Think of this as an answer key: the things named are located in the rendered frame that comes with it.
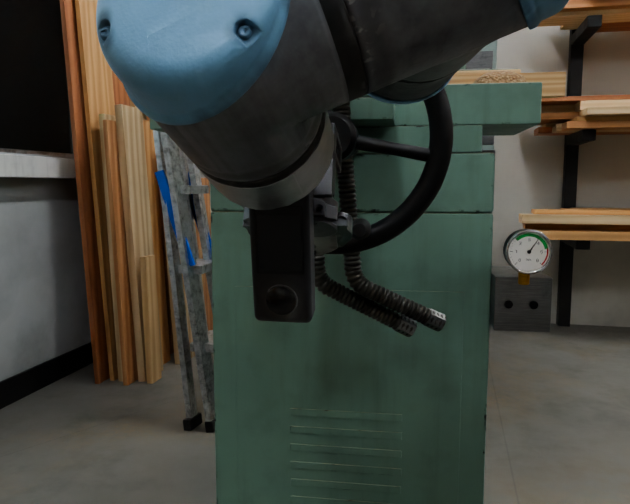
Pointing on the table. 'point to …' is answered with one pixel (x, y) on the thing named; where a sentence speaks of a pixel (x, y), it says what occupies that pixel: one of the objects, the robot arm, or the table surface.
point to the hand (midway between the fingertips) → (315, 252)
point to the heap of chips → (500, 77)
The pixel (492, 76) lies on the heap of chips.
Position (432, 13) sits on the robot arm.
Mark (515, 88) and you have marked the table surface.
